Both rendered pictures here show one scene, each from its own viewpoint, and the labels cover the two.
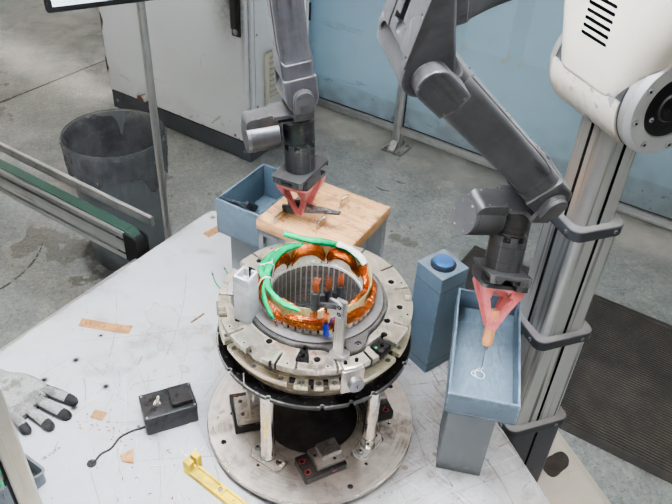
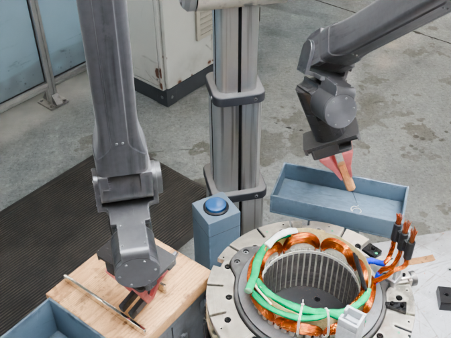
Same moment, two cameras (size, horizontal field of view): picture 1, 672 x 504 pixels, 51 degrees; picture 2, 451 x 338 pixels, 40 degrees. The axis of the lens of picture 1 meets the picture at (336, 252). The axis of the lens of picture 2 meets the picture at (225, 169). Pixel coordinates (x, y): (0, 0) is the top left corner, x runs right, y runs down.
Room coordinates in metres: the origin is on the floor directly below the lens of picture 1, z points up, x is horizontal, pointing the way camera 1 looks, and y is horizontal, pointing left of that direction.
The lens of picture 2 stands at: (0.89, 0.66, 1.85)
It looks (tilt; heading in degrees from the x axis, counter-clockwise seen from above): 39 degrees down; 279
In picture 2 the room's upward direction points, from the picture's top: straight up
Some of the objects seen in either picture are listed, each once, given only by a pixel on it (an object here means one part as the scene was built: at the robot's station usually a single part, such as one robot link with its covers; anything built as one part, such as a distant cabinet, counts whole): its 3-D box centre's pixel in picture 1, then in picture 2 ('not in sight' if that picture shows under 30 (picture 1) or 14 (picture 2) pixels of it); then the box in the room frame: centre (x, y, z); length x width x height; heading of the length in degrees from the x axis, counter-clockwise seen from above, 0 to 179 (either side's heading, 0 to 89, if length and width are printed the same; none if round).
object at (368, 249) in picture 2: (380, 347); (371, 251); (0.77, -0.08, 1.09); 0.03 x 0.02 x 0.02; 142
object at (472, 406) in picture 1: (472, 399); (332, 242); (0.82, -0.25, 0.92); 0.25 x 0.11 x 0.28; 171
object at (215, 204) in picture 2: (443, 261); (215, 204); (1.06, -0.21, 1.04); 0.04 x 0.04 x 0.01
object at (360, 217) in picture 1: (324, 217); (131, 287); (1.16, 0.03, 1.05); 0.20 x 0.19 x 0.02; 62
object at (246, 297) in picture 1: (246, 296); (349, 336); (0.81, 0.13, 1.14); 0.03 x 0.03 x 0.09; 65
